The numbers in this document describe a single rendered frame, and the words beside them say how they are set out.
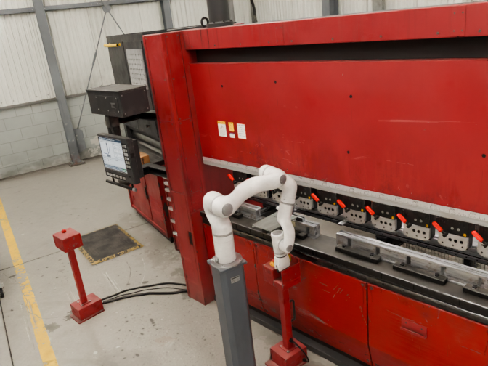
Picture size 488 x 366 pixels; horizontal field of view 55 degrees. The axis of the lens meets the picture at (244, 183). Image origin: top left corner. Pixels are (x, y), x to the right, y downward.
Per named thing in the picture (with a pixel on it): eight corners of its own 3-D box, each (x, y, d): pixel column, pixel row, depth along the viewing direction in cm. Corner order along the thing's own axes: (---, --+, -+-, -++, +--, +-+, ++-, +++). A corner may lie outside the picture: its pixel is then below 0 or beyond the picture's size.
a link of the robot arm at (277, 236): (290, 250, 296) (281, 245, 304) (287, 232, 291) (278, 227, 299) (279, 255, 292) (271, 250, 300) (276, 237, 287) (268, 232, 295)
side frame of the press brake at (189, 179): (187, 296, 428) (141, 35, 350) (252, 258, 481) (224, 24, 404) (205, 306, 410) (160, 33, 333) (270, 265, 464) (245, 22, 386)
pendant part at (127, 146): (105, 176, 385) (96, 133, 373) (118, 171, 393) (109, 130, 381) (135, 185, 354) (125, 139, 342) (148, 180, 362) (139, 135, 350)
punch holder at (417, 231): (403, 234, 264) (403, 208, 259) (410, 229, 270) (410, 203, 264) (428, 242, 254) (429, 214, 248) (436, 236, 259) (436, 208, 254)
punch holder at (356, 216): (343, 219, 292) (342, 194, 287) (351, 214, 298) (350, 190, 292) (364, 224, 282) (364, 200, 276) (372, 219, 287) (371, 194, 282)
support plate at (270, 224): (252, 226, 322) (252, 224, 322) (277, 212, 339) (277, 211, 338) (271, 232, 309) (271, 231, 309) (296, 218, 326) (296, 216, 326)
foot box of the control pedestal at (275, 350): (264, 363, 335) (263, 350, 331) (290, 347, 348) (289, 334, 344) (282, 378, 319) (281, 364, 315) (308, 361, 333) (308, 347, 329)
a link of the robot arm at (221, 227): (218, 239, 264) (213, 200, 256) (203, 229, 280) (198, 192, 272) (236, 232, 270) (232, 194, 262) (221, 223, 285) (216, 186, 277)
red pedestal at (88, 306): (69, 316, 419) (46, 233, 391) (94, 303, 435) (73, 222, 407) (79, 324, 405) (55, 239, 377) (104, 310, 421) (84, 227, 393)
